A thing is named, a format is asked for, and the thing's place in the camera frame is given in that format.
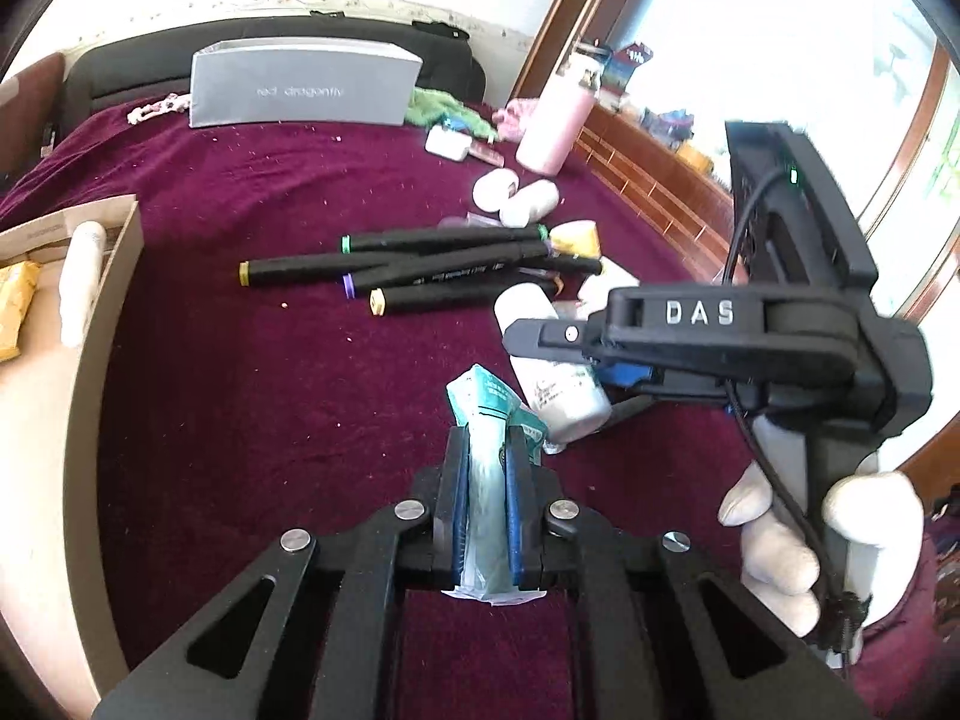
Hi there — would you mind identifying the grey rectangular box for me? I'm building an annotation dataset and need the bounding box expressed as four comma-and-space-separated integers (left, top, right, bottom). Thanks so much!
187, 37, 425, 128

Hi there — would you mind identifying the maroon armchair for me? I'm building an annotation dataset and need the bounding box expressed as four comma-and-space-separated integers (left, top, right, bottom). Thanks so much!
0, 52, 68, 181

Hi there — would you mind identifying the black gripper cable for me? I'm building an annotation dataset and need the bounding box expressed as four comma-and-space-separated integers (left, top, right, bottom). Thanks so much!
720, 165, 863, 665

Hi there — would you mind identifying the pink water bottle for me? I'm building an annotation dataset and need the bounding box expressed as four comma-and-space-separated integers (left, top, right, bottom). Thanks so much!
514, 37, 612, 177

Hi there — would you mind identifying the white charger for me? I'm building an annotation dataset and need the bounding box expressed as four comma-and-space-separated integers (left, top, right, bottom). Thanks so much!
424, 125, 473, 162

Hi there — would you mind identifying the black marker green cap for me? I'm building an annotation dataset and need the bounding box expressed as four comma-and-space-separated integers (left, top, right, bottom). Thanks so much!
340, 223, 550, 256

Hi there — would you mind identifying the plain white bottle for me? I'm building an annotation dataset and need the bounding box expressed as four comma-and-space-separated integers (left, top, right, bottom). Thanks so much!
58, 221, 108, 350

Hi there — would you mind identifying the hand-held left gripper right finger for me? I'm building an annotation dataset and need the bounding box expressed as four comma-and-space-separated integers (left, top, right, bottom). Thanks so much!
504, 426, 875, 720

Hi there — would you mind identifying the black marker purple cap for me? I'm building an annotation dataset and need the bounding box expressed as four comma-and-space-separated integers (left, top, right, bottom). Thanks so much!
342, 255, 603, 299

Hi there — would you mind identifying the teal wet wipes packet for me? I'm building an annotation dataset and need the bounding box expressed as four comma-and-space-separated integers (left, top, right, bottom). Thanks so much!
442, 364, 552, 605

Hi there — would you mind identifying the green cloth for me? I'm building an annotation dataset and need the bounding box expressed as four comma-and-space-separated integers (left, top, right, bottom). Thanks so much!
405, 86, 500, 143

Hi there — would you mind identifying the person's right hand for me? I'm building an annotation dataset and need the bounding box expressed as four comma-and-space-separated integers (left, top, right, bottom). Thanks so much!
717, 461, 931, 640

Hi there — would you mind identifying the wooden bed frame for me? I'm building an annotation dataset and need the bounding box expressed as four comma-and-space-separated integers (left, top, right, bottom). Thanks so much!
577, 101, 743, 286

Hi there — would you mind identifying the pink bead string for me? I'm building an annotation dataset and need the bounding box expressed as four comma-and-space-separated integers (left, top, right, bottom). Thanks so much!
126, 92, 190, 126

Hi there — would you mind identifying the colourful carton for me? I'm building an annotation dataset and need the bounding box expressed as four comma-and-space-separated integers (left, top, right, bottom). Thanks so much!
600, 41, 653, 110

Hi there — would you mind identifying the labelled white bottle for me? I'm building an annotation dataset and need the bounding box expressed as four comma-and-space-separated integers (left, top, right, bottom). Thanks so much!
493, 281, 614, 445

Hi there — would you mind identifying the yellow snack packet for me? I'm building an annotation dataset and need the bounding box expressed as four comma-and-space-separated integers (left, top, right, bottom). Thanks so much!
0, 261, 42, 362

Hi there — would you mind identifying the black marker pale yellow cap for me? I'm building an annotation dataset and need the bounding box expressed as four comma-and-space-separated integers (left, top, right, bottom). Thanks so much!
367, 276, 563, 316

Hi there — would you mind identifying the small white bottle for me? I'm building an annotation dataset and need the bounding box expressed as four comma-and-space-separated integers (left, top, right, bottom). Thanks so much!
500, 180, 561, 228
471, 167, 520, 212

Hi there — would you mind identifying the cardboard box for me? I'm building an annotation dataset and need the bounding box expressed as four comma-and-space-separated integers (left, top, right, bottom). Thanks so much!
0, 195, 145, 720

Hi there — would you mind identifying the white square box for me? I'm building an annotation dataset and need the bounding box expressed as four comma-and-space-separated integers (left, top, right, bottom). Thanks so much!
577, 255, 640, 312

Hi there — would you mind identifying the pink cloth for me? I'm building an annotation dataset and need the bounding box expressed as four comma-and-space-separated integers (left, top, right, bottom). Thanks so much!
491, 97, 545, 142

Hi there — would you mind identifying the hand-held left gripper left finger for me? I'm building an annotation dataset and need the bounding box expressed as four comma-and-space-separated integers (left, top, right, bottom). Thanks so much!
90, 426, 473, 720

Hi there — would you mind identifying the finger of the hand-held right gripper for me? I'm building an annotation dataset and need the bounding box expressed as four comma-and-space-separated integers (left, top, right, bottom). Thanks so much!
502, 317, 610, 362
596, 361, 661, 421

